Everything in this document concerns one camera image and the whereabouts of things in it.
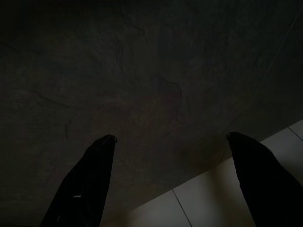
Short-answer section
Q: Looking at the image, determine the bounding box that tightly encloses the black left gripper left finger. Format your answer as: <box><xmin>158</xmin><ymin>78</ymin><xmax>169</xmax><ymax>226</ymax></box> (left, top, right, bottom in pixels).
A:
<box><xmin>39</xmin><ymin>134</ymin><xmax>118</xmax><ymax>227</ymax></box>

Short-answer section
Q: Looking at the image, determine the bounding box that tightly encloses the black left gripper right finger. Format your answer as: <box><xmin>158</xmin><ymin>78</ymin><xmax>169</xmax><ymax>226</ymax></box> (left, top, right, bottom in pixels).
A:
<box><xmin>226</xmin><ymin>131</ymin><xmax>303</xmax><ymax>227</ymax></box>

